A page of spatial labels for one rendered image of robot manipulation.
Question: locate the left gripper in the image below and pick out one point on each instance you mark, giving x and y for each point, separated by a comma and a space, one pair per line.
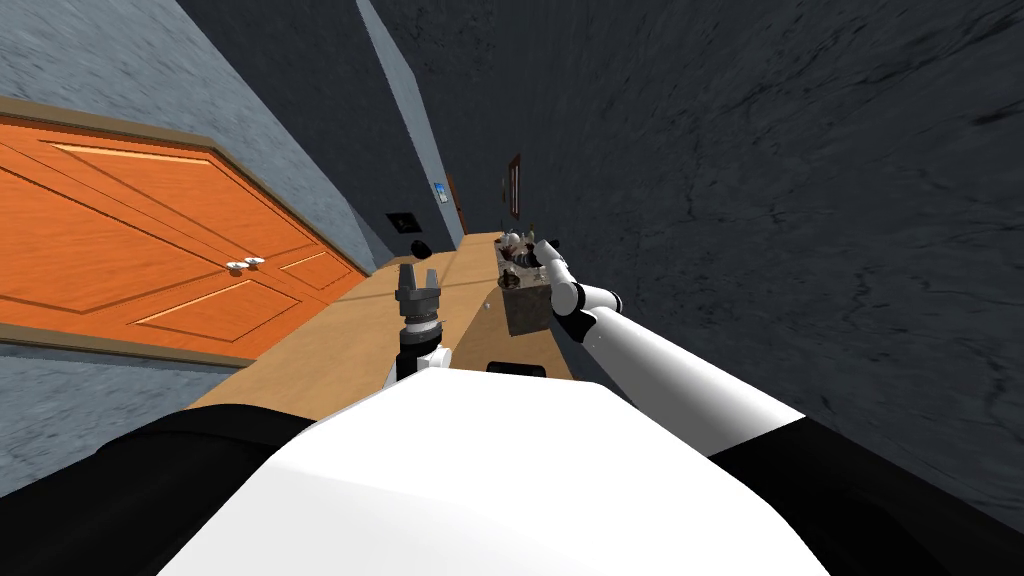
418, 304

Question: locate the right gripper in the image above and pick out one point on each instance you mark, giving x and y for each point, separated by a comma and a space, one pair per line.
526, 260

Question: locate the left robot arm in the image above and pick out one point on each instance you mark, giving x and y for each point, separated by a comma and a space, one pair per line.
120, 496

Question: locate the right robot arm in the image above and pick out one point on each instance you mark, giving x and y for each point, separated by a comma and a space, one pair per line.
680, 376

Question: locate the black round object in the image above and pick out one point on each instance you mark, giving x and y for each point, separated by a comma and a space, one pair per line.
421, 250

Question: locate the dark cabinet with clutter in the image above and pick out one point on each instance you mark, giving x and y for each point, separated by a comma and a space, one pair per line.
528, 312

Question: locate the tall brown framed picture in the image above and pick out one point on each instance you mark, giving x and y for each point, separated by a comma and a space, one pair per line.
514, 187

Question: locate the brown door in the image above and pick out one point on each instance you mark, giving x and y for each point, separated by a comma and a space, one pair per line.
458, 204

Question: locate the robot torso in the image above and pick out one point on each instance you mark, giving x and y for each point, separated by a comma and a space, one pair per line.
480, 480

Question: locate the orange wooden door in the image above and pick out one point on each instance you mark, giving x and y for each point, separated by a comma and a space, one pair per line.
120, 240

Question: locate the dark framed wall picture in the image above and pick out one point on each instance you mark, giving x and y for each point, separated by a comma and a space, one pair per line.
404, 222

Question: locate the small blue wall picture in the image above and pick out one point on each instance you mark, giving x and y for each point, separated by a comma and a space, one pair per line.
441, 192

